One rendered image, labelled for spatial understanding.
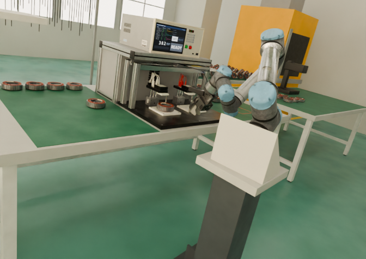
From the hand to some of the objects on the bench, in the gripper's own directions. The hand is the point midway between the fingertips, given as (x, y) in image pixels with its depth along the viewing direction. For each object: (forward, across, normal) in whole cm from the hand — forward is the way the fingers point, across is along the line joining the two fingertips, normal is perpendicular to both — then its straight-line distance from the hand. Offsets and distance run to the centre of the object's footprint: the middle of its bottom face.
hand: (189, 111), depth 164 cm
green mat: (+31, -52, +34) cm, 70 cm away
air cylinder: (+25, +24, +28) cm, 44 cm away
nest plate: (+17, 0, +15) cm, 23 cm away
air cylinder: (+25, 0, +28) cm, 37 cm away
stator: (+16, 0, +16) cm, 23 cm away
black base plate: (+20, +12, +16) cm, 28 cm away
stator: (+30, -36, +33) cm, 58 cm away
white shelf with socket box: (+48, -78, +65) cm, 112 cm away
